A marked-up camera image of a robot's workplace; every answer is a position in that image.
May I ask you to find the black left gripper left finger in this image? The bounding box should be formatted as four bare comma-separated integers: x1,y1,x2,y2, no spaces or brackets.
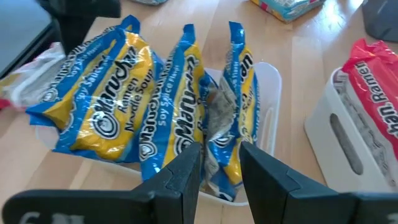
1,141,202,224

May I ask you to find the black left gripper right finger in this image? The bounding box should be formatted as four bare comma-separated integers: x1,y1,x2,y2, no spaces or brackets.
239,141,398,224

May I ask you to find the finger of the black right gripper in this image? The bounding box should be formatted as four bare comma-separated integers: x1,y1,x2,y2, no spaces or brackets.
57,17,96,55

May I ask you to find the blue Maruchan soy sauce packet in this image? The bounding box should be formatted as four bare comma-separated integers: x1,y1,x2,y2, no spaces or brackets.
26,14,164,164
201,21,261,202
138,24,218,182

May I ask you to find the red Maruchan beef packet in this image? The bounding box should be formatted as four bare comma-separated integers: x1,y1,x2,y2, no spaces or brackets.
0,42,67,110
334,39,398,187

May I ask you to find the white plastic bin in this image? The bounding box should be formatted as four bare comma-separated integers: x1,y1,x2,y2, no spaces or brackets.
303,67,398,194

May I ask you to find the clear plastic bin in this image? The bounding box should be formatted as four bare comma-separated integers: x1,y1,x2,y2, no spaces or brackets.
34,60,283,208

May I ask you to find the dark grey plastic bin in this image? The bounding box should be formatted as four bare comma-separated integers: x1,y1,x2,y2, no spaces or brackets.
361,0,398,44

